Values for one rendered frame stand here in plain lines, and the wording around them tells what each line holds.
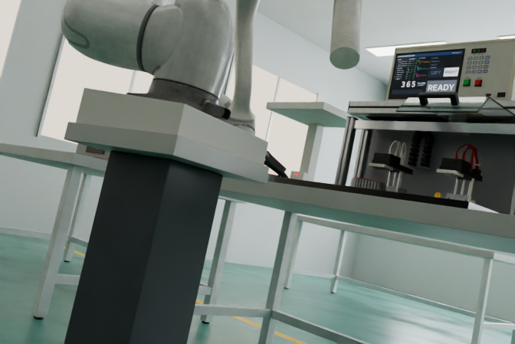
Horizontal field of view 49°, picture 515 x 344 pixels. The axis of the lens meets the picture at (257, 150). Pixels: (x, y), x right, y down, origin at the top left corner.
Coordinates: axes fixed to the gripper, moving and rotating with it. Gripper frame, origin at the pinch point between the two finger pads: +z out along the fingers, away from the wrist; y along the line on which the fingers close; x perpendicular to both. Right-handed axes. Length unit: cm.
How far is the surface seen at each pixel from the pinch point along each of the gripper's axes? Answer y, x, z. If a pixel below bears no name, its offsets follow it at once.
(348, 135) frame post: 20.6, 23.2, -1.0
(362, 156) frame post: 20.0, 23.4, 10.4
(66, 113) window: -415, 76, 29
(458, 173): 66, 14, 4
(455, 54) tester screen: 54, 52, -10
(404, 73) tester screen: 36, 47, -8
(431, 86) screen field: 47, 43, -5
